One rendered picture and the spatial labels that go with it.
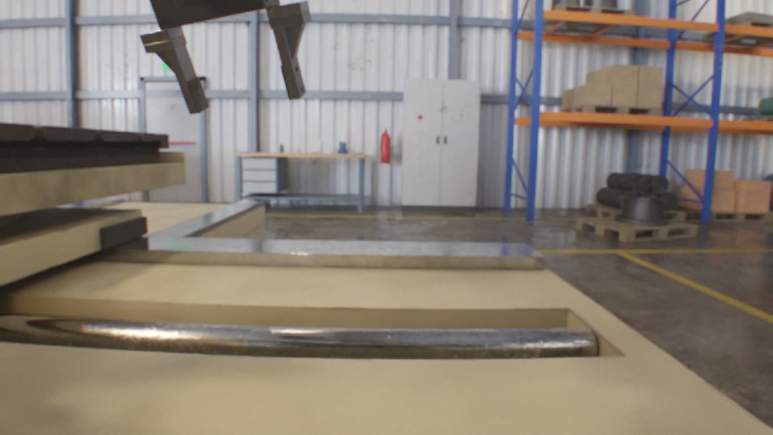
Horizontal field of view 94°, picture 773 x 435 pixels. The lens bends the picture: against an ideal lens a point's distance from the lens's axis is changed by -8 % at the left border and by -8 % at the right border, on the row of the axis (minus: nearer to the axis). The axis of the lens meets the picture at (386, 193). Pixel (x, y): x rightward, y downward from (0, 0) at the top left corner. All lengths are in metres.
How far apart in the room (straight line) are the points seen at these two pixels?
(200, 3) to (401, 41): 6.70
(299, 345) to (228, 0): 0.43
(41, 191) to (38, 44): 8.64
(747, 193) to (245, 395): 7.97
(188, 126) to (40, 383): 7.11
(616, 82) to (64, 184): 6.43
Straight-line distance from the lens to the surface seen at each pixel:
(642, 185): 6.91
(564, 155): 7.63
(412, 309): 0.66
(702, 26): 7.42
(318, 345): 0.58
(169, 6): 0.51
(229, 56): 7.51
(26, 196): 0.86
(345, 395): 0.45
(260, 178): 6.27
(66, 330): 0.73
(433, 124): 6.33
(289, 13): 0.46
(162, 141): 1.28
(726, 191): 7.92
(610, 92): 6.57
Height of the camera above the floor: 0.96
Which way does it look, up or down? 6 degrees down
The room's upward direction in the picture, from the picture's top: 1 degrees clockwise
